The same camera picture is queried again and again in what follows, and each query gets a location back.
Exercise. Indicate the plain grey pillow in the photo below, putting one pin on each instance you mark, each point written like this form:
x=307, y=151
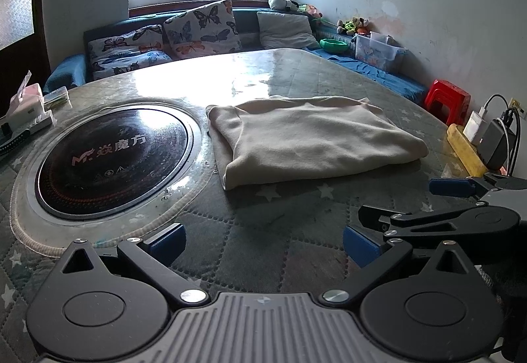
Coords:
x=286, y=30

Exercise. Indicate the wall socket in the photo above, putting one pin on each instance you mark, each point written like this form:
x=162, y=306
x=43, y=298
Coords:
x=519, y=108

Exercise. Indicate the cream garment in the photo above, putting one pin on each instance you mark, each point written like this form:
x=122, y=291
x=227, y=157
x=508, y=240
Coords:
x=313, y=136

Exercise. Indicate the clear plastic storage box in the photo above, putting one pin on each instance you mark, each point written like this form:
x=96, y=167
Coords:
x=378, y=52

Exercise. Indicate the brown monkey plush toy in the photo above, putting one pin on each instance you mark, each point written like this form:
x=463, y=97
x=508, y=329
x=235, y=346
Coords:
x=345, y=25

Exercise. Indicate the white charger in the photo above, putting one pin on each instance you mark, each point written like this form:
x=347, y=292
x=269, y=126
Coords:
x=476, y=127

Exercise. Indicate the blue sofa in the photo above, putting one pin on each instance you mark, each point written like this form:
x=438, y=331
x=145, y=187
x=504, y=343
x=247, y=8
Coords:
x=370, y=71

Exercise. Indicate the small clear box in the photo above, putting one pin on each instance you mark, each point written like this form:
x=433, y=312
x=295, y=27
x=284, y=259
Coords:
x=55, y=96

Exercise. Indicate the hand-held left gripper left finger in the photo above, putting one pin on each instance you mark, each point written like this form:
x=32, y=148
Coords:
x=166, y=243

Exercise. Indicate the red plastic stool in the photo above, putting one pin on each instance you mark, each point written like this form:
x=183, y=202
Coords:
x=448, y=97

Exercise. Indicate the yellow power strip with chargers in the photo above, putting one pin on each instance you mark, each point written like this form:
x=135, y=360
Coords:
x=465, y=151

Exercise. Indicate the pink tissue pack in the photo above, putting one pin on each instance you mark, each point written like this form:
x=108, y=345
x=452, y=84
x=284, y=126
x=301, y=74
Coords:
x=26, y=93

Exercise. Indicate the green pink plush toy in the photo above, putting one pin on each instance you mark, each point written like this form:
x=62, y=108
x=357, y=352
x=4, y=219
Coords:
x=311, y=10

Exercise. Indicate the green plastic bowl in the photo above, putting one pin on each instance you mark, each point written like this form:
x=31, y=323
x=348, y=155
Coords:
x=334, y=45

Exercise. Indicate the black round induction cooktop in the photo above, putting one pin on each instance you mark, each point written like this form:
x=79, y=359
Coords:
x=115, y=157

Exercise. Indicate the orange green plush toy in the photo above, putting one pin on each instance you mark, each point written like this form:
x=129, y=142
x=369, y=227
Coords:
x=361, y=25

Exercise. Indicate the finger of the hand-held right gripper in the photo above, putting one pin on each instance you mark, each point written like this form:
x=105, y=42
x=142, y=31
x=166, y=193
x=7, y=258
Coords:
x=401, y=233
x=448, y=187

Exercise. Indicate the grey power adapter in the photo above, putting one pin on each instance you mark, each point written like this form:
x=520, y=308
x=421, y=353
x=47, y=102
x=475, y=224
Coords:
x=496, y=145

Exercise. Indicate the butterfly print pillow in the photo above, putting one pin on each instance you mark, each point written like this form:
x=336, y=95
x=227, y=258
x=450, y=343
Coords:
x=201, y=29
x=127, y=52

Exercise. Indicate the panda plush toy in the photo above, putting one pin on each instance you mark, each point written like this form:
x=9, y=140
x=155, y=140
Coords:
x=282, y=2

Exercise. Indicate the white flat box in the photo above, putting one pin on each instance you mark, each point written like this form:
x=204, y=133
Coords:
x=35, y=120

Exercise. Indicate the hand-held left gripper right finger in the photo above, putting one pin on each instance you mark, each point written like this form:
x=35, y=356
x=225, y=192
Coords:
x=360, y=247

